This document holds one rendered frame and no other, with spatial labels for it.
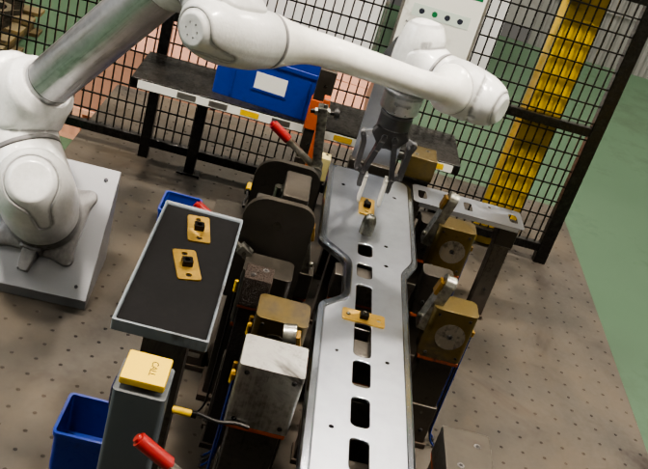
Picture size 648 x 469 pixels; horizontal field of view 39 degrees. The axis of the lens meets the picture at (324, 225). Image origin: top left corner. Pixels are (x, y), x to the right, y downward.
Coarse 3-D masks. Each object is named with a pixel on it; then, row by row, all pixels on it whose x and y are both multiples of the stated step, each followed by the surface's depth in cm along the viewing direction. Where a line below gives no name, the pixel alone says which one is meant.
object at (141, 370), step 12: (132, 360) 120; (144, 360) 121; (156, 360) 122; (168, 360) 122; (132, 372) 118; (144, 372) 119; (156, 372) 120; (168, 372) 120; (132, 384) 118; (144, 384) 118; (156, 384) 118
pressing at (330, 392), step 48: (336, 192) 217; (336, 240) 196; (384, 240) 202; (384, 288) 185; (336, 336) 166; (384, 336) 170; (336, 384) 154; (384, 384) 157; (336, 432) 143; (384, 432) 146
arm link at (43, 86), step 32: (128, 0) 162; (160, 0) 158; (96, 32) 168; (128, 32) 166; (0, 64) 186; (32, 64) 181; (64, 64) 174; (96, 64) 173; (0, 96) 182; (32, 96) 181; (64, 96) 181; (0, 128) 184; (32, 128) 184
